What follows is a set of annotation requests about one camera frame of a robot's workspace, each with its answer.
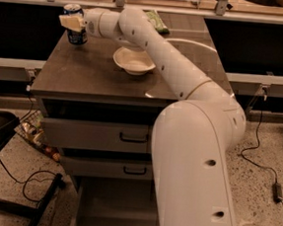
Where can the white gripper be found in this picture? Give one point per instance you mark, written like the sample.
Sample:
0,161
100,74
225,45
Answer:
90,22

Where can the blue pepsi can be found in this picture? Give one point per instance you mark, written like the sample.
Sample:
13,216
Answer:
73,36

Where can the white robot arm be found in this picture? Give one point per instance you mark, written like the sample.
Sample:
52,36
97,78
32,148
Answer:
190,136

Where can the grey drawer cabinet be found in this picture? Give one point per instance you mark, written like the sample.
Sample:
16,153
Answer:
84,83

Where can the top grey drawer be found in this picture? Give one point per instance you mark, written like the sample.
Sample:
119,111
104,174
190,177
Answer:
100,136

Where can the grey drawer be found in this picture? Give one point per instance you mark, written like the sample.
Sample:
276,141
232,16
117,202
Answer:
108,168
100,136

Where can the middle grey drawer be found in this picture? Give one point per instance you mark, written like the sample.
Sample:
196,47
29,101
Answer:
108,168

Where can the bottom open drawer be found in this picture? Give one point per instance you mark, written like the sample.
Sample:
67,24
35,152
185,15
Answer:
115,202

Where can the white paper bowl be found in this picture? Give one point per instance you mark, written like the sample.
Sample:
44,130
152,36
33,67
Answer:
133,62

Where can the green chip bag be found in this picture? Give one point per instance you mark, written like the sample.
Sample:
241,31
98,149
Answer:
157,22

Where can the wire basket with items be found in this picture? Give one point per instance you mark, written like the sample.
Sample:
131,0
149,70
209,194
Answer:
32,132

